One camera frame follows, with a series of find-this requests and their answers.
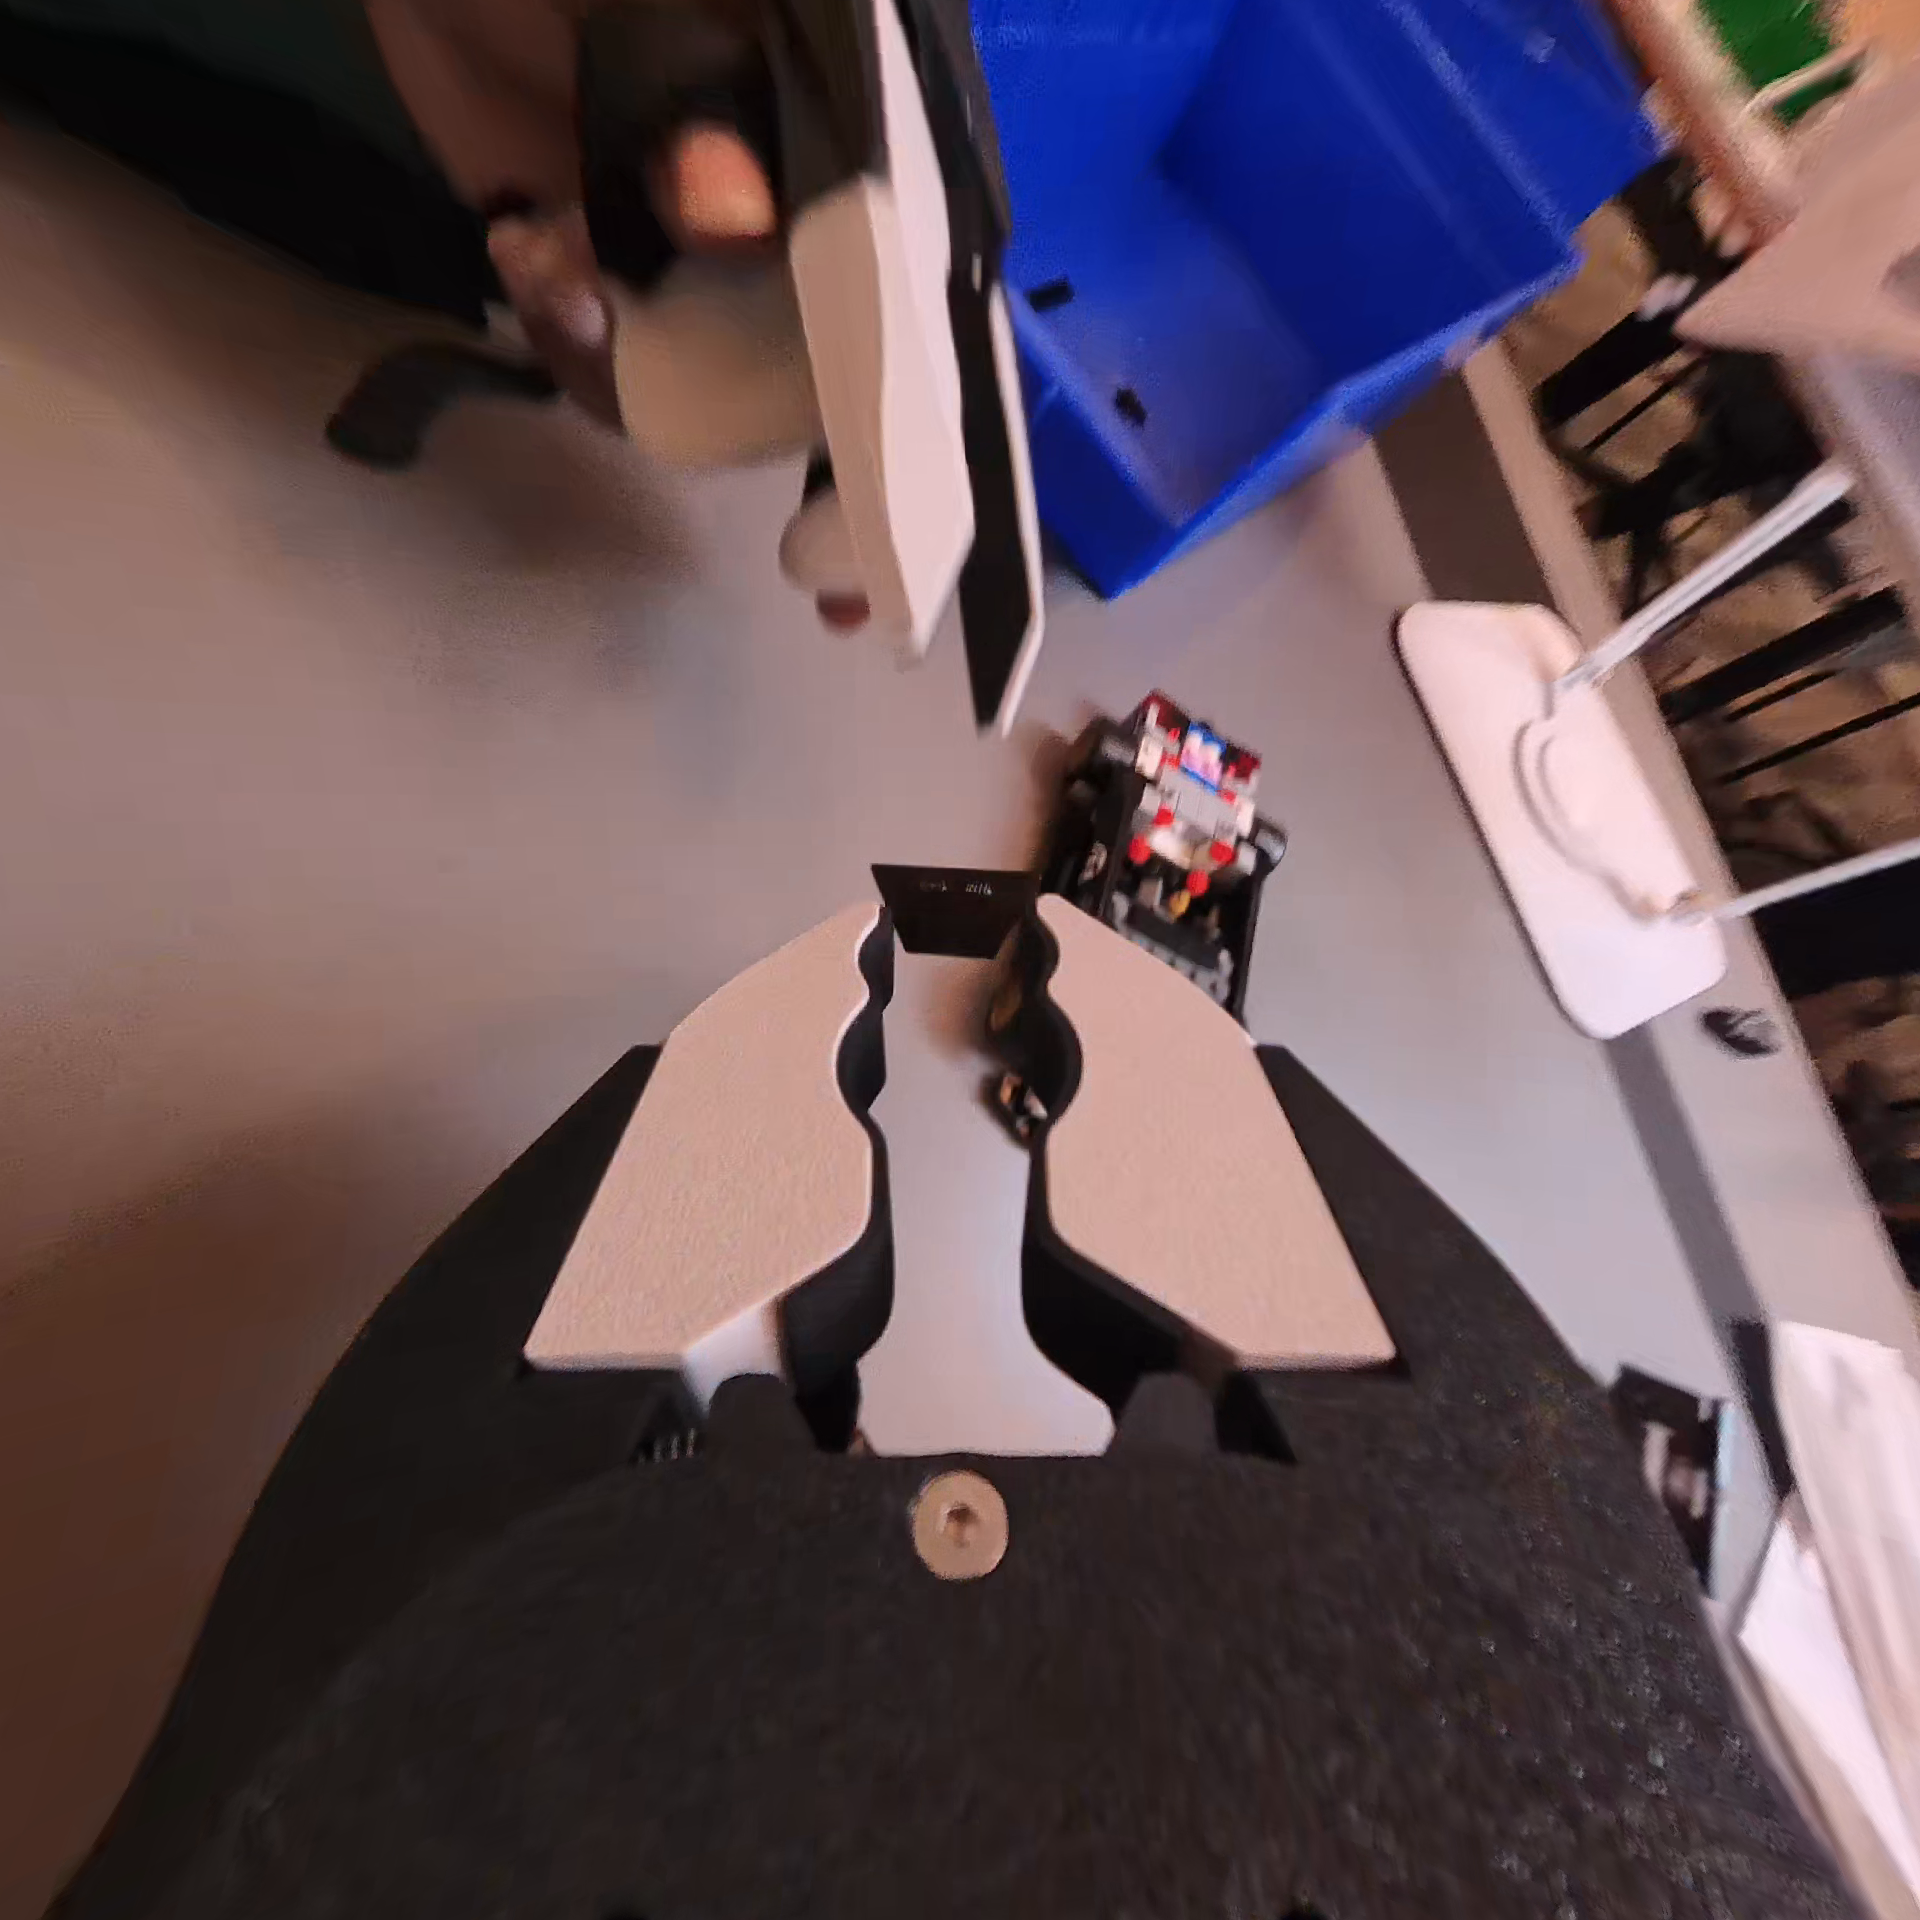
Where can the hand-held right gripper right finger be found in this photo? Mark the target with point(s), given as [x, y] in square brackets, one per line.
[1200, 1184]

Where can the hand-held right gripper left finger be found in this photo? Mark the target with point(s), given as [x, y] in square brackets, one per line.
[705, 1184]

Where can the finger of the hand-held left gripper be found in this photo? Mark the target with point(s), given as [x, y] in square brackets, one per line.
[893, 420]
[998, 524]

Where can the black lego car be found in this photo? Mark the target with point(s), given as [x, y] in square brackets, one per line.
[1170, 840]

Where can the black lego wedge plate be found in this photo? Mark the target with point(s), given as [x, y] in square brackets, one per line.
[952, 908]

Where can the blue plastic bin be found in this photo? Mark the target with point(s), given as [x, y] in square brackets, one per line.
[1276, 226]

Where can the person's left forearm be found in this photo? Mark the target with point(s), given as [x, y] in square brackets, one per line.
[196, 135]

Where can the black printed lego panel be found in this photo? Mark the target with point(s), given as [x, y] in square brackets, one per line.
[1673, 1471]

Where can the white monitor stand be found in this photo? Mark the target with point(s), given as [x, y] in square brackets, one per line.
[1561, 809]

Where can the green box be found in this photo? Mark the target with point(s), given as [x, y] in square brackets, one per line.
[1794, 51]

